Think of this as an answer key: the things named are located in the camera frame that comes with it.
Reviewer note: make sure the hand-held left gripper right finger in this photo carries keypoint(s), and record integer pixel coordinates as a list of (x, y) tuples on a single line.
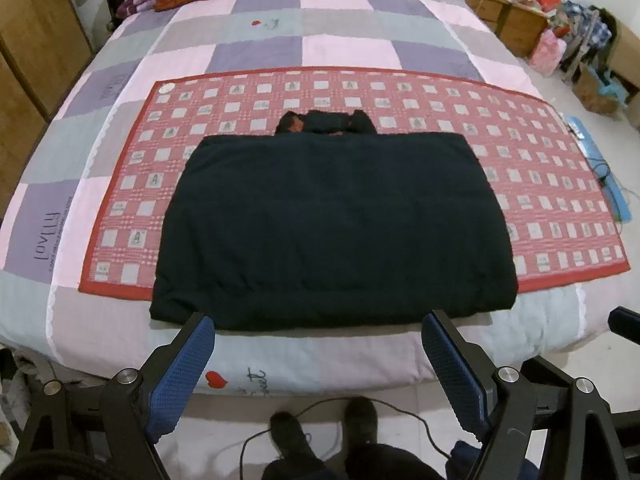
[(452, 375)]

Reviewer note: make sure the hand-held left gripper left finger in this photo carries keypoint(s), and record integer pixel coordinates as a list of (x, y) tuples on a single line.
[(180, 375)]

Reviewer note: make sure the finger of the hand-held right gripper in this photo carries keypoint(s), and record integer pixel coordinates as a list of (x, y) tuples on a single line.
[(627, 322)]

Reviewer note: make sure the dark padded jacket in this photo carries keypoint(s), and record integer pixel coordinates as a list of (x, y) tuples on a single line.
[(325, 225)]

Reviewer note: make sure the person's right shoe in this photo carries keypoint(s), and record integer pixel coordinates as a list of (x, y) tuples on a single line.
[(361, 420)]

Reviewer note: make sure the person's shoe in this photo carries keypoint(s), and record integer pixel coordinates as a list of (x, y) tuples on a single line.
[(361, 420), (290, 435)]

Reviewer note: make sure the person's left shoe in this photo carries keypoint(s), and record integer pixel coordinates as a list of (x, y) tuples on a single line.
[(290, 435)]

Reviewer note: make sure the white lace cloth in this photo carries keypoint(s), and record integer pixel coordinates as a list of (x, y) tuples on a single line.
[(20, 375)]

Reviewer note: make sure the light blue strip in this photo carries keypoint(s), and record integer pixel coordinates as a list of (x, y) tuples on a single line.
[(590, 147)]

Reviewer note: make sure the cardboard box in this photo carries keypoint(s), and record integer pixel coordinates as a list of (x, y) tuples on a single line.
[(592, 92)]

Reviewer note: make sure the light blue plastic bag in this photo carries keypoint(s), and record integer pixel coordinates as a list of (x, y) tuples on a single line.
[(614, 90)]

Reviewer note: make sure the red checked mat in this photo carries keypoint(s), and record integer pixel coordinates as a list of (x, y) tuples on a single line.
[(425, 105)]

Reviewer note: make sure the light wooden furniture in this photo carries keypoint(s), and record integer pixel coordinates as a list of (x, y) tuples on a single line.
[(630, 50)]

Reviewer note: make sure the pink bag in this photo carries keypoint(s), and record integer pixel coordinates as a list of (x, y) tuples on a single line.
[(547, 55)]

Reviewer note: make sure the blue plaid cloth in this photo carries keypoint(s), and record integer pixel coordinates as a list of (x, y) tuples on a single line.
[(580, 20)]

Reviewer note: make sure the wooden cabinet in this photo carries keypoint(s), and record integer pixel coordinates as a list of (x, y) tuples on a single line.
[(520, 27)]

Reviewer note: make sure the pink purple patchwork quilt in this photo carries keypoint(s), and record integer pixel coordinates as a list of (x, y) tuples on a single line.
[(325, 35)]

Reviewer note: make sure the wooden wardrobe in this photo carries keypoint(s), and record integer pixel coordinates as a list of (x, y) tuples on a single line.
[(35, 35)]

